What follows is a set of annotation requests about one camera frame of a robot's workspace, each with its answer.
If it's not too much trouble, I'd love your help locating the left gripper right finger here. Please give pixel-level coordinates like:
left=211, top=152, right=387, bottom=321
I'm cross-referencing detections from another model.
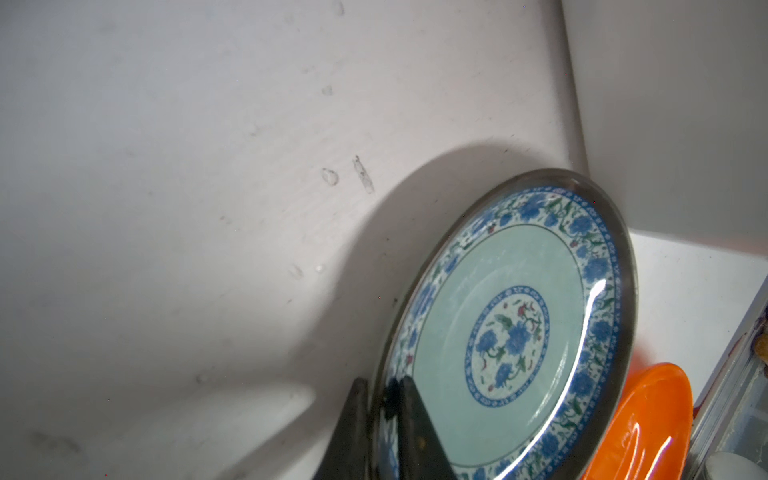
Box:
left=398, top=376, right=456, bottom=480

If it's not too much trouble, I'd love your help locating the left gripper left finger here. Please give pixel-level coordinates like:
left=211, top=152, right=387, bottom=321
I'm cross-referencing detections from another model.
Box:
left=313, top=378, right=369, bottom=480

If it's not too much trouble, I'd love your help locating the teal floral patterned plate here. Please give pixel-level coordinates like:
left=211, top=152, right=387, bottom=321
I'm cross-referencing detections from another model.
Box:
left=369, top=169, right=638, bottom=479

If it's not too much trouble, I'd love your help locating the white plastic bin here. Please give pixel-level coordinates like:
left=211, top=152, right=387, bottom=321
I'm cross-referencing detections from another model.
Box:
left=562, top=1, right=767, bottom=256

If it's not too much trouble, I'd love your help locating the orange plastic plate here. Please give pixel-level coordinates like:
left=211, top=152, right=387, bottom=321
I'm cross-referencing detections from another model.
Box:
left=582, top=363, right=693, bottom=480

